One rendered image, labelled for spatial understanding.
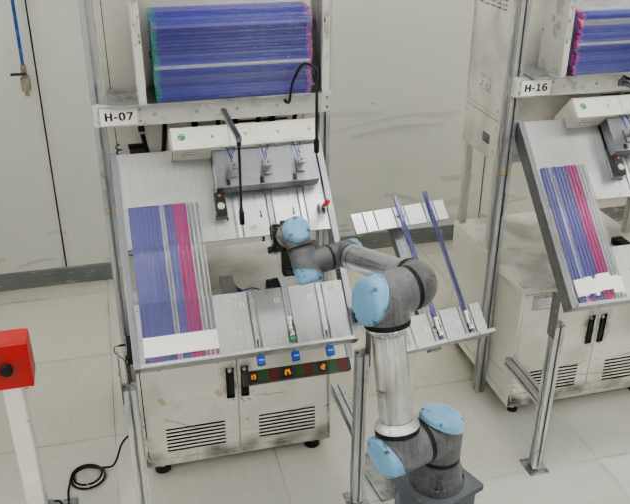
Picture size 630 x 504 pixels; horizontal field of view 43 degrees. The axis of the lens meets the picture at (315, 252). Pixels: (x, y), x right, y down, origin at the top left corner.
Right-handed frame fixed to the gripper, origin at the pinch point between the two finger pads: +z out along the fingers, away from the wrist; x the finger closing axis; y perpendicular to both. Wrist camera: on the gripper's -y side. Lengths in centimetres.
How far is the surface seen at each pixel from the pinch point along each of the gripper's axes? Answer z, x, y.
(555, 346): 4, -93, -43
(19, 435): 22, 87, -46
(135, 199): 5.6, 42.6, 22.9
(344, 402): 32, -23, -53
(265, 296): -1.8, 6.3, -13.6
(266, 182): -0.4, 0.8, 23.2
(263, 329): -3.9, 8.7, -23.9
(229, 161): 1.3, 11.6, 31.6
